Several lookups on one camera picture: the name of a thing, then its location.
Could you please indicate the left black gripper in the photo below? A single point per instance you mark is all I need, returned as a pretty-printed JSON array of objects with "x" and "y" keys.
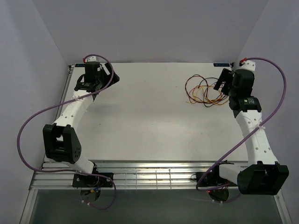
[{"x": 114, "y": 78}]

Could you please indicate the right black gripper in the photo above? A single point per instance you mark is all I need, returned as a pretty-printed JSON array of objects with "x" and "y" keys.
[{"x": 226, "y": 75}]

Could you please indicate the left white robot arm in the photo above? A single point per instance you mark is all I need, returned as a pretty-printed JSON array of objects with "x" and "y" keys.
[{"x": 60, "y": 139}]

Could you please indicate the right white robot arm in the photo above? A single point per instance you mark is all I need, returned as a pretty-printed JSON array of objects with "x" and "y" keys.
[{"x": 263, "y": 174}]

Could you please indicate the right blue label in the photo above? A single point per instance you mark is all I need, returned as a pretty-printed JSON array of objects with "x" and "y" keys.
[{"x": 221, "y": 64}]

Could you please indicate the blue label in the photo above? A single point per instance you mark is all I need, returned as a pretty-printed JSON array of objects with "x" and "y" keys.
[
  {"x": 221, "y": 64},
  {"x": 80, "y": 65}
]

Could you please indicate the left blue label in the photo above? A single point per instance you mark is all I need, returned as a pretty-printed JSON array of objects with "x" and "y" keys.
[{"x": 80, "y": 65}]

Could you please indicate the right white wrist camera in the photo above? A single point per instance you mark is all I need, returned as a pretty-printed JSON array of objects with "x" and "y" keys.
[{"x": 247, "y": 65}]

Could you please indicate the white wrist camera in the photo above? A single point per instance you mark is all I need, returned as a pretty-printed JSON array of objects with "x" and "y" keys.
[
  {"x": 247, "y": 65},
  {"x": 90, "y": 59}
]

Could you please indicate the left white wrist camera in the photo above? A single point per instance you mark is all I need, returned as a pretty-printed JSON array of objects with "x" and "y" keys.
[{"x": 90, "y": 59}]

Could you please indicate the aluminium rail frame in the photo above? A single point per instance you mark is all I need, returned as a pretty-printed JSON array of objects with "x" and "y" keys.
[{"x": 145, "y": 132}]

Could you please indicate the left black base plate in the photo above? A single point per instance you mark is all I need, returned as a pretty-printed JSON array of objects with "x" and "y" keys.
[{"x": 89, "y": 181}]

